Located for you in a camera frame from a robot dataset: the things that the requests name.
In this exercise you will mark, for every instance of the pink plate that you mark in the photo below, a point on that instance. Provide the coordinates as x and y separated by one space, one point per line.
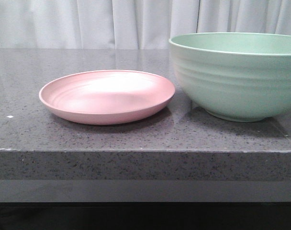
107 97

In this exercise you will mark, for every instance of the green bowl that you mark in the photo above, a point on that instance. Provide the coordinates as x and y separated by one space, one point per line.
243 77

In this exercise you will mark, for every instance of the grey-white curtain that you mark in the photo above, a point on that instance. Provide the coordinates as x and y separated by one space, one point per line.
132 24

